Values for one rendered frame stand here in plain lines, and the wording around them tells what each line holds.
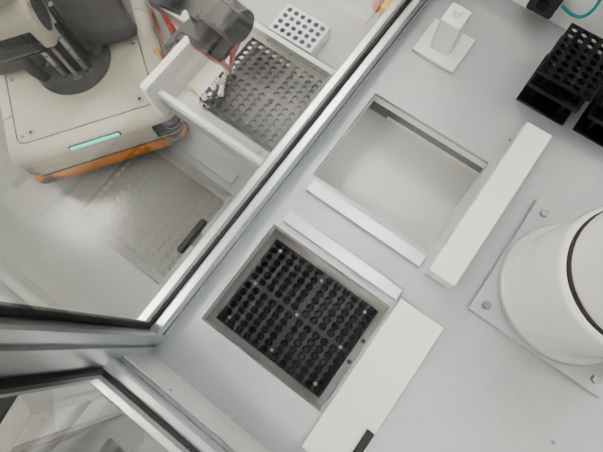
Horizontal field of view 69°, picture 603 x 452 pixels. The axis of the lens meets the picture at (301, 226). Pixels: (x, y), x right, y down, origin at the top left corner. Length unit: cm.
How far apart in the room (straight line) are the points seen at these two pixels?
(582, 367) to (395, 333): 29
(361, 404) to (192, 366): 27
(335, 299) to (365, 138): 36
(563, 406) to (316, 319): 41
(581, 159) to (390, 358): 49
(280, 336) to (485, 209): 40
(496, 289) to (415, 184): 28
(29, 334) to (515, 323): 65
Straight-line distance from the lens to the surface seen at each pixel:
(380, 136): 97
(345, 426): 74
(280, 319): 79
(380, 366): 74
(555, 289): 66
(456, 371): 77
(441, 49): 93
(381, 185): 92
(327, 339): 78
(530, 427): 82
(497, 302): 79
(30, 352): 49
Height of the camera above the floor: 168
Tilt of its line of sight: 75 degrees down
